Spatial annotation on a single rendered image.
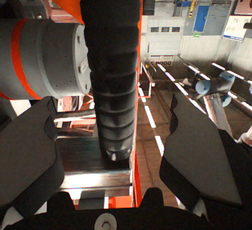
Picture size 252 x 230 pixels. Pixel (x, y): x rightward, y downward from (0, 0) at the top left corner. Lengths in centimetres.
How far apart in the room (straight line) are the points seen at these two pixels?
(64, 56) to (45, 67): 3
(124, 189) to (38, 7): 51
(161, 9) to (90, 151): 1361
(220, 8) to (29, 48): 1570
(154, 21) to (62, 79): 1340
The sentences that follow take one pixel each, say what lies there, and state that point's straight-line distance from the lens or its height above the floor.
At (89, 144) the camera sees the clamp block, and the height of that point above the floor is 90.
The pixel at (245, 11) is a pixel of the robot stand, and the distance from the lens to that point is 60.
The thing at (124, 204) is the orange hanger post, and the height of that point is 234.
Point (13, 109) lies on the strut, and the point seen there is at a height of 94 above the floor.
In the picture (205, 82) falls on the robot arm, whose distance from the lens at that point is 88.
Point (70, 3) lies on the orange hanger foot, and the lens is 70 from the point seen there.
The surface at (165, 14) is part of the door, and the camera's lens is 1380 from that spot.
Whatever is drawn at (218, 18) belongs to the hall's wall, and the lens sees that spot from 1586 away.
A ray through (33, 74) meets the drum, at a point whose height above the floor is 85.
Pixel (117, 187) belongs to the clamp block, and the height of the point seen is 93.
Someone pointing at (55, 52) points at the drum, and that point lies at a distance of 24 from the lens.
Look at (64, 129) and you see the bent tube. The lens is 34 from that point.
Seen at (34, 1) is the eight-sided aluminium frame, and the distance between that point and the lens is 55.
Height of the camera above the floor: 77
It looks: 32 degrees up
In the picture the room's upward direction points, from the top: 180 degrees counter-clockwise
